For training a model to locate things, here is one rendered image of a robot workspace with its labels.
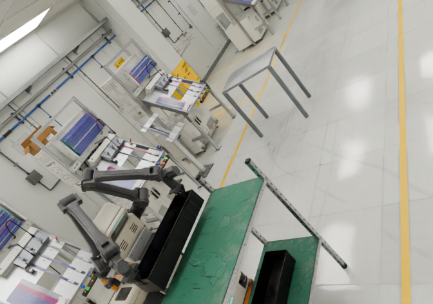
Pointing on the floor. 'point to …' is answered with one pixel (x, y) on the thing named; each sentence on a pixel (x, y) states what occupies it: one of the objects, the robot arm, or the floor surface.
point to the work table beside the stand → (248, 71)
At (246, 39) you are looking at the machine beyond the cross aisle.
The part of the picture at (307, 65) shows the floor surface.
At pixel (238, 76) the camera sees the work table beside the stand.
